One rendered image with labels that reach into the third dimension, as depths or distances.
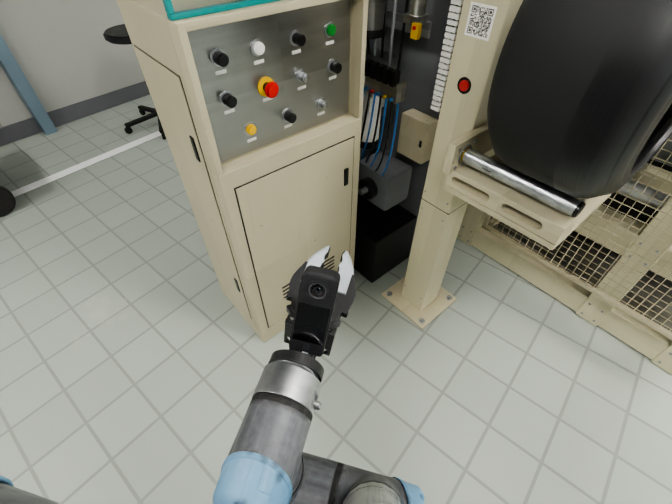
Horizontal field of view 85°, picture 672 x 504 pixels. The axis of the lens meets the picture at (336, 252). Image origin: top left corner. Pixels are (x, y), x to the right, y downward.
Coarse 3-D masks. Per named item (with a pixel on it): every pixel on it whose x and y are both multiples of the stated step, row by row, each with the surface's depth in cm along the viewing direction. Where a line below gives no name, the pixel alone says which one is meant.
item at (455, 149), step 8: (480, 128) 110; (464, 136) 106; (472, 136) 107; (480, 136) 109; (488, 136) 113; (448, 144) 104; (456, 144) 103; (464, 144) 105; (472, 144) 109; (480, 144) 112; (488, 144) 116; (448, 152) 106; (456, 152) 105; (480, 152) 116; (448, 160) 107; (456, 160) 108; (448, 168) 108
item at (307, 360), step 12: (336, 300) 51; (288, 312) 49; (336, 312) 49; (288, 324) 50; (336, 324) 49; (288, 336) 52; (276, 360) 45; (288, 360) 44; (300, 360) 44; (312, 360) 44
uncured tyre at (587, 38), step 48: (528, 0) 69; (576, 0) 62; (624, 0) 58; (528, 48) 69; (576, 48) 63; (624, 48) 59; (528, 96) 72; (576, 96) 66; (624, 96) 61; (528, 144) 79; (576, 144) 70; (624, 144) 67; (576, 192) 83
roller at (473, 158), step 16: (464, 160) 107; (480, 160) 104; (496, 160) 103; (496, 176) 102; (512, 176) 98; (528, 176) 97; (528, 192) 97; (544, 192) 94; (560, 192) 92; (560, 208) 92; (576, 208) 89
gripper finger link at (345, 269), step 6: (342, 258) 56; (348, 258) 57; (342, 264) 56; (348, 264) 56; (342, 270) 55; (348, 270) 55; (342, 276) 54; (348, 276) 54; (342, 282) 53; (348, 282) 53; (342, 288) 53
